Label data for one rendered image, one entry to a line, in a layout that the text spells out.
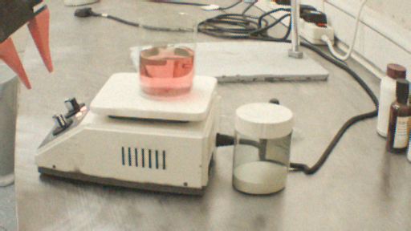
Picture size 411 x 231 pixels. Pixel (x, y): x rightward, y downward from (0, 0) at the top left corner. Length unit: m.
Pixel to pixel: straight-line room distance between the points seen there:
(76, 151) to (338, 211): 0.28
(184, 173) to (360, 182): 0.20
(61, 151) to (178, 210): 0.14
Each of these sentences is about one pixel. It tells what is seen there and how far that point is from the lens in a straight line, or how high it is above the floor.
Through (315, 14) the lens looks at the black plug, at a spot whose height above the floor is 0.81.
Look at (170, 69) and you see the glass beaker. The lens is 0.73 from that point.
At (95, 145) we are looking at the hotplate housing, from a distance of 0.73.
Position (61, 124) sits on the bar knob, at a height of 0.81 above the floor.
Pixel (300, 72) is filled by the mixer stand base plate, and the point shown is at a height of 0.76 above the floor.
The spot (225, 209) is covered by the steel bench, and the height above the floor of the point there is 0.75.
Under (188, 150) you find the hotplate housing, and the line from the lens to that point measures 0.72.
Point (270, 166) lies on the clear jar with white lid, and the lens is 0.73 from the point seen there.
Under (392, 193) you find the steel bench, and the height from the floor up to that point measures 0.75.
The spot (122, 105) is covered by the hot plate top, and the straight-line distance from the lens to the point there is 0.73.
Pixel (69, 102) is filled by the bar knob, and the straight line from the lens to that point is 0.82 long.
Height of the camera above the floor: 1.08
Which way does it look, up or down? 20 degrees down
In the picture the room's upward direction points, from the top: 2 degrees clockwise
